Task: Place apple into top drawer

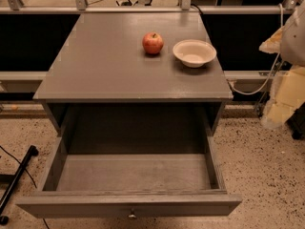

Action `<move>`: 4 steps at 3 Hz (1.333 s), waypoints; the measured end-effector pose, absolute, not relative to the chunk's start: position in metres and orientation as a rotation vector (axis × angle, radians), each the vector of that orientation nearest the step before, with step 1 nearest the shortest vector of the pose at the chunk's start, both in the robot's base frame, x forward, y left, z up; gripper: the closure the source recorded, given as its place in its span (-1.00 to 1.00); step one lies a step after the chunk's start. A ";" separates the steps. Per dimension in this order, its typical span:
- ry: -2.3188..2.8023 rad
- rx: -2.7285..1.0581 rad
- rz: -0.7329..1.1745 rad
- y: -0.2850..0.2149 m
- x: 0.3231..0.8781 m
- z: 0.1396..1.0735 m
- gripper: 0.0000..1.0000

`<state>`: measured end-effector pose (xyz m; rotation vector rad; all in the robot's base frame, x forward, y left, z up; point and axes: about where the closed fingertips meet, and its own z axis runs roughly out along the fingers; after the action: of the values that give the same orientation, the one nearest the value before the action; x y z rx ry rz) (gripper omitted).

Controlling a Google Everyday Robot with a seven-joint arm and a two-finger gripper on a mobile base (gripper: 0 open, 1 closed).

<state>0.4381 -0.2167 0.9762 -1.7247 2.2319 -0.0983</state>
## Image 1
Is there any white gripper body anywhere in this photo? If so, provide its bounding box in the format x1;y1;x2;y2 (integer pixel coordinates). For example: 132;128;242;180
280;1;305;67

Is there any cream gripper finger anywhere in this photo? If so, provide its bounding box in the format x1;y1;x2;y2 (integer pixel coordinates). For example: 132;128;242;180
259;28;282;53
261;65;305;129

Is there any red apple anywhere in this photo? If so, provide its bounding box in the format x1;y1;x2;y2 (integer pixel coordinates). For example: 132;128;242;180
142;32;164;54

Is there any metal drawer knob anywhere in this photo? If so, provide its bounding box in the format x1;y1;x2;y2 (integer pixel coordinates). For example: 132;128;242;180
128;210;137;220

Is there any open grey top drawer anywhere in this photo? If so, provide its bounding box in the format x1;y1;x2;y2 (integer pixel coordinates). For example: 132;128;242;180
17;128;242;219

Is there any white paper bowl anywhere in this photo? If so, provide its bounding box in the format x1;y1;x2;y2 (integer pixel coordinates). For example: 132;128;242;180
173;39;216;68

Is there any grey cabinet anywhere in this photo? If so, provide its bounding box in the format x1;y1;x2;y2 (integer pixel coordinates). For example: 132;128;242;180
32;11;234;138

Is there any black stand leg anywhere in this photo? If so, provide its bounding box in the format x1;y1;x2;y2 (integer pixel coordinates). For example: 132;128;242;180
0;145;39;225

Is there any white cable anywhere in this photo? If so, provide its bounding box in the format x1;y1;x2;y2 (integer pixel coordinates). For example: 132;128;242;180
228;3;285;96

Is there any metal frame rail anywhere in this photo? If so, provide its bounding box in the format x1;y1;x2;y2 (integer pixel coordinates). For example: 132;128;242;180
0;0;305;15

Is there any black floor cable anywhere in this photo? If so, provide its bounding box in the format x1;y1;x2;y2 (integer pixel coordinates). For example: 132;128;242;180
0;145;51;229

